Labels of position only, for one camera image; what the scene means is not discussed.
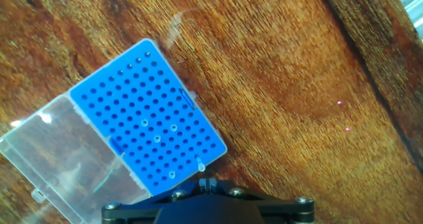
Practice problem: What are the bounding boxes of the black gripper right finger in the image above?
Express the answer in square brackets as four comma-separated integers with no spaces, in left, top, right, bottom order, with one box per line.
[207,178,315,224]

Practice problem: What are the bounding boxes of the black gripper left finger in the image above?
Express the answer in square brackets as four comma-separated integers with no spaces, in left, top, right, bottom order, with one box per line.
[100,178,208,224]

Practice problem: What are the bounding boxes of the clear plastic holder lid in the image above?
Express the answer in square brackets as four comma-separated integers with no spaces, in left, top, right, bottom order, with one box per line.
[0,93,153,224]

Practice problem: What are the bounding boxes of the blue pipette tip holder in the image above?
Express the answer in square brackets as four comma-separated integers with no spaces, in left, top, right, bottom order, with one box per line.
[67,38,229,198]

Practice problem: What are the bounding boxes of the glossy dark wooden board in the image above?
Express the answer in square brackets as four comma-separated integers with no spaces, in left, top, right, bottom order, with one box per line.
[0,0,423,224]

